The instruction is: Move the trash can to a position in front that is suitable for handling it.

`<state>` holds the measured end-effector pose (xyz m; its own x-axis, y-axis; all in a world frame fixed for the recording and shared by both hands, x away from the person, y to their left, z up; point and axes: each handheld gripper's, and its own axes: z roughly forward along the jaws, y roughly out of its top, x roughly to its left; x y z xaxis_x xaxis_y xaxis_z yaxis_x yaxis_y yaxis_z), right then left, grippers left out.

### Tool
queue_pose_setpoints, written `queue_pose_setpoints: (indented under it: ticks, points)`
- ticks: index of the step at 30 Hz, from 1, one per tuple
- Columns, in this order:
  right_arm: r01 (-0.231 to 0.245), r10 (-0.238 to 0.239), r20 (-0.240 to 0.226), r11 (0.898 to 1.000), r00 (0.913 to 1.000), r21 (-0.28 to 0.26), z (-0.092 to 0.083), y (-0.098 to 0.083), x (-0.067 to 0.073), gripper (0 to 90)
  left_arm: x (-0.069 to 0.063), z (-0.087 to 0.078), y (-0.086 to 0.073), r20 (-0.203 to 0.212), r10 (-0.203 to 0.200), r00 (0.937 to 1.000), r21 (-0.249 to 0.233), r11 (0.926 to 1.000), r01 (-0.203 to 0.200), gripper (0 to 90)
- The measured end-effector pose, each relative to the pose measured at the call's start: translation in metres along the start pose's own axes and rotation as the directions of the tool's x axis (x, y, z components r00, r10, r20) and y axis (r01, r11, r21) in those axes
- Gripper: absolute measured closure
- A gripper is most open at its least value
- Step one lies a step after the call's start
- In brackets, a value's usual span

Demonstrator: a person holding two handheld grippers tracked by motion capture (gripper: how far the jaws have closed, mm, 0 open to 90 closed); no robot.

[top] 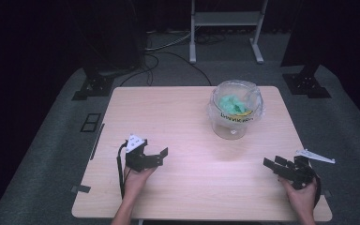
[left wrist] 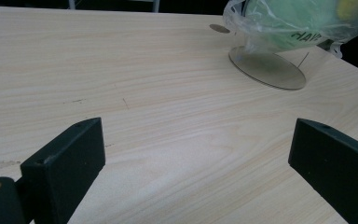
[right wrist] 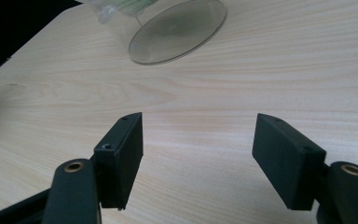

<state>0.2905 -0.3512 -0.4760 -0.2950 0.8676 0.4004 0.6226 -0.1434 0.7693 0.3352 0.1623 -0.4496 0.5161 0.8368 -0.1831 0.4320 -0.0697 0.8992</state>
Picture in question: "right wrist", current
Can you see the clear plastic cup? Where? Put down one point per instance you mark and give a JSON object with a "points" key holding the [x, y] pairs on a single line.
{"points": [[177, 31]]}

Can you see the crumpled clear plastic bag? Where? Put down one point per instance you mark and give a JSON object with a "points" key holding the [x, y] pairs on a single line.
{"points": [[121, 7]]}

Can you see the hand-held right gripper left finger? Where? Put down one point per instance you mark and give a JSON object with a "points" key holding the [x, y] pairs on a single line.
{"points": [[119, 165]]}

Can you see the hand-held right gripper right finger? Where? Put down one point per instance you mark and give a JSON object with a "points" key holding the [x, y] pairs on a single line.
{"points": [[287, 161]]}

